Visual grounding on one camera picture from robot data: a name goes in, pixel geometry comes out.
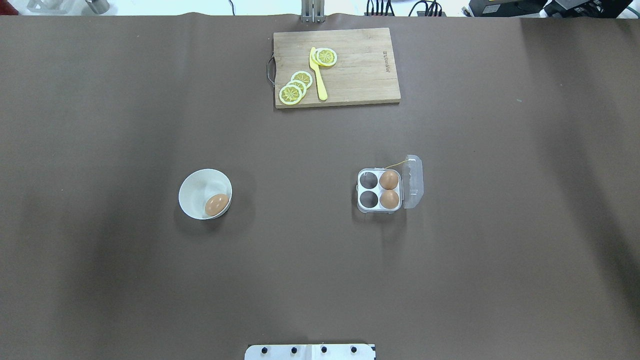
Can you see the yellow rubber band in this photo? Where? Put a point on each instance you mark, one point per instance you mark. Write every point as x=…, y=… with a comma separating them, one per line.
x=395, y=165

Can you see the white bowl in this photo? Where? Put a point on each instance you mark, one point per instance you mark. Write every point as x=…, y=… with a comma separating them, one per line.
x=198, y=187

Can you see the black equipment top right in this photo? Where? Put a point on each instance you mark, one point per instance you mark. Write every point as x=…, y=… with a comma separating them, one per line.
x=558, y=9

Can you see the metal cup top left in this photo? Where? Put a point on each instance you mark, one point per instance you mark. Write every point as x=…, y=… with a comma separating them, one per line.
x=98, y=7

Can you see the wooden cutting board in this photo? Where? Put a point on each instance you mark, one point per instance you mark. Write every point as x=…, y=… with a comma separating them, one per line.
x=365, y=72

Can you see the metal camera stand post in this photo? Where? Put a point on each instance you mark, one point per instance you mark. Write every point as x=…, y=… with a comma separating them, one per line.
x=313, y=11

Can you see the lemon slice top right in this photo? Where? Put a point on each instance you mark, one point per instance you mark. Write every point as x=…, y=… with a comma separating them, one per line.
x=325, y=57

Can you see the brown egg back right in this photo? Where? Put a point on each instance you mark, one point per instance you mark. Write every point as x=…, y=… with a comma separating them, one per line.
x=389, y=180

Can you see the brown egg from bowl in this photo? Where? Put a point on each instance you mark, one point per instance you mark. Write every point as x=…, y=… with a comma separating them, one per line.
x=216, y=205

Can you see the lemon slice middle left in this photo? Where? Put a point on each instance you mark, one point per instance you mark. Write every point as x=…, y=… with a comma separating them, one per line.
x=299, y=84

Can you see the lemon slice back left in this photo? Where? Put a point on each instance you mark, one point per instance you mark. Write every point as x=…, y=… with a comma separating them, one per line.
x=303, y=76

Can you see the lemon slice under knife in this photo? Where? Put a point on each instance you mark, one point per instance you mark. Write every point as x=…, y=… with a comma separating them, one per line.
x=314, y=59

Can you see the yellow plastic knife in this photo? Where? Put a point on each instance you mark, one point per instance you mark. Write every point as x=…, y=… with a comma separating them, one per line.
x=321, y=89

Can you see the brown egg front right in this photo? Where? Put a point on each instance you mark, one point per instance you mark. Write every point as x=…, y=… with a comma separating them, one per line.
x=389, y=199

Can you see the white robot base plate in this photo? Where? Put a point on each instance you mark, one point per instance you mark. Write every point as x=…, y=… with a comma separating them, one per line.
x=322, y=351

